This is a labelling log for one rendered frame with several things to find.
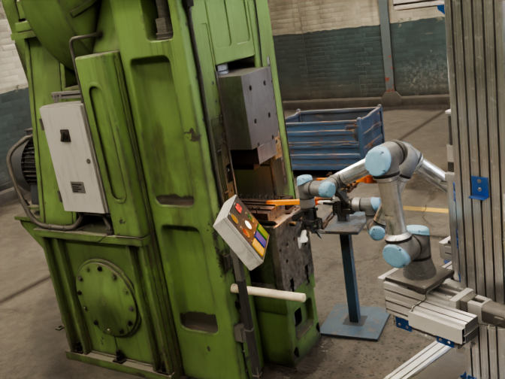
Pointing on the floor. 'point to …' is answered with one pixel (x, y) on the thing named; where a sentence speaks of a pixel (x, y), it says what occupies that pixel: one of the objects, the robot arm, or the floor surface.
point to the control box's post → (246, 315)
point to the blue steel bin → (333, 137)
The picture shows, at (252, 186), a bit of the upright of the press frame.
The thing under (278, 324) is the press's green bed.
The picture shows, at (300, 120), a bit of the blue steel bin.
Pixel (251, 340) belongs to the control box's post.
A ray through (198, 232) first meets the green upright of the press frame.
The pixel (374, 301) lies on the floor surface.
